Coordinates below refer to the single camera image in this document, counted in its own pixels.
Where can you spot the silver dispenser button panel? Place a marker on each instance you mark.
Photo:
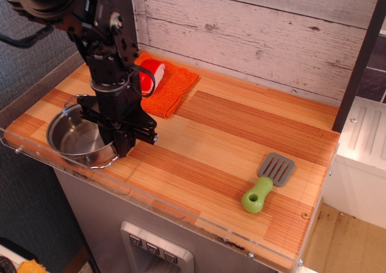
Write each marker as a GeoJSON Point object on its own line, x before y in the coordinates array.
{"type": "Point", "coordinates": [148, 252]}

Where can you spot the yellow black object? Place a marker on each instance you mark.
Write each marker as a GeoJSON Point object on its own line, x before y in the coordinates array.
{"type": "Point", "coordinates": [29, 266]}

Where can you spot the stainless steel pan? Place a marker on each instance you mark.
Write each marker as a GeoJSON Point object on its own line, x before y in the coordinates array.
{"type": "Point", "coordinates": [79, 140]}

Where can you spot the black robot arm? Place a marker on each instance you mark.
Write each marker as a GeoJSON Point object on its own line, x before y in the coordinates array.
{"type": "Point", "coordinates": [100, 30]}

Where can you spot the white toy sink unit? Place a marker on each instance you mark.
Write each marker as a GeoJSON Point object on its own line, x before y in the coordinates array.
{"type": "Point", "coordinates": [356, 181]}

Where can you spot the grey toy fridge cabinet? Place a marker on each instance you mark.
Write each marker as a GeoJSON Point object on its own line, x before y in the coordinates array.
{"type": "Point", "coordinates": [100, 213]}

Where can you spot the grey green toy spatula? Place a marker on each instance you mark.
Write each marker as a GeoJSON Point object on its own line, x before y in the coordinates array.
{"type": "Point", "coordinates": [275, 171]}

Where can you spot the clear acrylic table guard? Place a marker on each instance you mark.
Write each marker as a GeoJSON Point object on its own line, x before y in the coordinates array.
{"type": "Point", "coordinates": [208, 157]}

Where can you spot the orange cloth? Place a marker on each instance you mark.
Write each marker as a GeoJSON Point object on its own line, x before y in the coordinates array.
{"type": "Point", "coordinates": [173, 83]}

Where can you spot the red white toy sushi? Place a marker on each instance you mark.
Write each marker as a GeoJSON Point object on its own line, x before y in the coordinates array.
{"type": "Point", "coordinates": [151, 74]}

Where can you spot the dark right vertical post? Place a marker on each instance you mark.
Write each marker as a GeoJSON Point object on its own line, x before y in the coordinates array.
{"type": "Point", "coordinates": [365, 52]}

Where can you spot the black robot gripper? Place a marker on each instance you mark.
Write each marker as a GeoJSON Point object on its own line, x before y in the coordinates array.
{"type": "Point", "coordinates": [118, 113]}

